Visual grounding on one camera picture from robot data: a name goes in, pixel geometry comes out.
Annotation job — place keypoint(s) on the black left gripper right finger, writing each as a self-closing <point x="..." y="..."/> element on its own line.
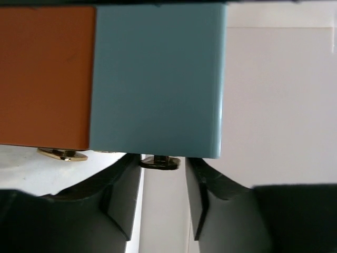
<point x="228" y="217"/>

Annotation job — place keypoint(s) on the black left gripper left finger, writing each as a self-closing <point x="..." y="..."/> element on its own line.
<point x="95" y="215"/>

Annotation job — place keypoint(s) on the blue and orange drawer box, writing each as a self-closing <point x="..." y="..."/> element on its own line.
<point x="135" y="79"/>

